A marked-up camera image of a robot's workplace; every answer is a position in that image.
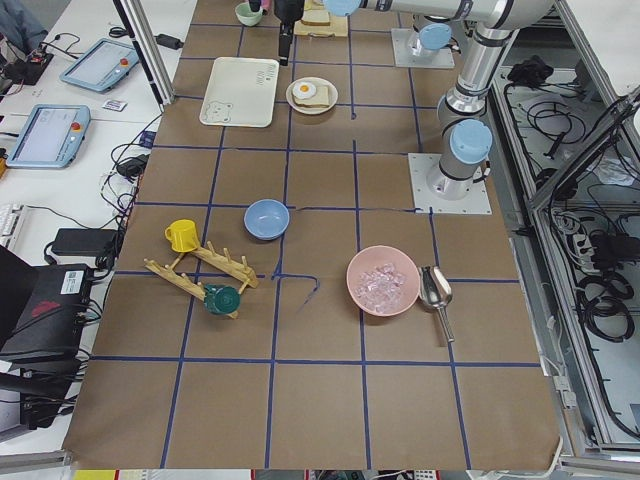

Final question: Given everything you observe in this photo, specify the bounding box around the bread slice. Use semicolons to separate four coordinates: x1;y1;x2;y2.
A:
300;9;331;27
293;85;331;108

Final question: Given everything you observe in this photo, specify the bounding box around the teach pendant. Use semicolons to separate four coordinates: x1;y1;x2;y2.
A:
6;104;91;169
60;38;139;93

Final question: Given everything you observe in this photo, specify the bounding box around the teach pendant near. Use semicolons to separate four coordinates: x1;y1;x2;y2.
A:
6;104;91;169

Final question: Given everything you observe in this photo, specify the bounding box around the cream bear tray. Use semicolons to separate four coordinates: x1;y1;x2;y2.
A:
199;57;279;128

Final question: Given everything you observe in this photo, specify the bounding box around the wooden mug rack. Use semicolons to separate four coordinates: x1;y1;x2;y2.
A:
144;240;260;321

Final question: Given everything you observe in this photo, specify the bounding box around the blue bowl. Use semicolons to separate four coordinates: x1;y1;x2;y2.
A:
244;199;290;240

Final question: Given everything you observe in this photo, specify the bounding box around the black power adapter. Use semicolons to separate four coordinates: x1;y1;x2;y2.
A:
51;228;116;257

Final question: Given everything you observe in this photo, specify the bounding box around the fried egg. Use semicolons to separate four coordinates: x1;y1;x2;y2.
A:
292;81;317;100

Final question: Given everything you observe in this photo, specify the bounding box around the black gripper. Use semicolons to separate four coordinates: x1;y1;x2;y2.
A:
276;0;304;66

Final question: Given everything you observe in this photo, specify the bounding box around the wooden cutting board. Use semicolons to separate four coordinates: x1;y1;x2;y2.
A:
294;0;348;37

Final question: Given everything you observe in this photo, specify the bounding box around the metal scoop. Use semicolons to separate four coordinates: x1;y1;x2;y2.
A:
419;266;455;343

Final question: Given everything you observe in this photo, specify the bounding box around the teach pendant far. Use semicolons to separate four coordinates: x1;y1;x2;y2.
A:
60;38;139;93

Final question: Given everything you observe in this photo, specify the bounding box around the light green bowl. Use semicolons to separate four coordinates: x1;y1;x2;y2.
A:
235;2;263;27

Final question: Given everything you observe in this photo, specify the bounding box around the dark green mug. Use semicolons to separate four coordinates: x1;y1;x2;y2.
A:
203;284;241;315

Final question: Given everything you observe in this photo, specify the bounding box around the yellow mug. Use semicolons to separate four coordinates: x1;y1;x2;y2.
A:
164;219;200;253

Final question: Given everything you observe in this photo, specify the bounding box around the pink bowl with ice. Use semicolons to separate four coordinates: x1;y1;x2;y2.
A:
346;245;421;317

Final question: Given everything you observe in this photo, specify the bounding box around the beige round plate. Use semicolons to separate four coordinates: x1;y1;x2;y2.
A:
285;77;338;115

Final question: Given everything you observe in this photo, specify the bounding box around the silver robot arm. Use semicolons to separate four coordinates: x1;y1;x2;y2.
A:
324;1;552;201

